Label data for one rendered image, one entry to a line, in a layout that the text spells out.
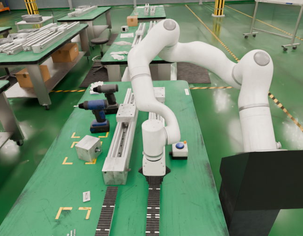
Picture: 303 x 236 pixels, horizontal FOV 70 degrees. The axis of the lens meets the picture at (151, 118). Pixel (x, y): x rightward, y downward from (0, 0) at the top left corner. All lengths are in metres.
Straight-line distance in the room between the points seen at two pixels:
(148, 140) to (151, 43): 0.41
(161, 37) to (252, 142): 0.56
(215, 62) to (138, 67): 0.33
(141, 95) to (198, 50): 0.32
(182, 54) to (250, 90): 0.34
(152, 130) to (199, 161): 0.45
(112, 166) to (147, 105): 0.35
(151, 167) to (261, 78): 0.58
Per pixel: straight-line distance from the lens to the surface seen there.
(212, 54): 1.01
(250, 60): 0.97
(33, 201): 1.18
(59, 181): 1.21
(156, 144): 0.86
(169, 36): 0.95
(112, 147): 1.17
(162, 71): 2.80
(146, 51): 0.97
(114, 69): 2.85
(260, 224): 1.20
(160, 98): 1.53
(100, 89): 1.53
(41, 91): 3.44
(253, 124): 0.96
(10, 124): 2.82
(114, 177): 1.07
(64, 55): 4.81
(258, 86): 0.99
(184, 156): 1.19
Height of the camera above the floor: 1.61
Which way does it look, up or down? 33 degrees down
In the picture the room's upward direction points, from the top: 3 degrees counter-clockwise
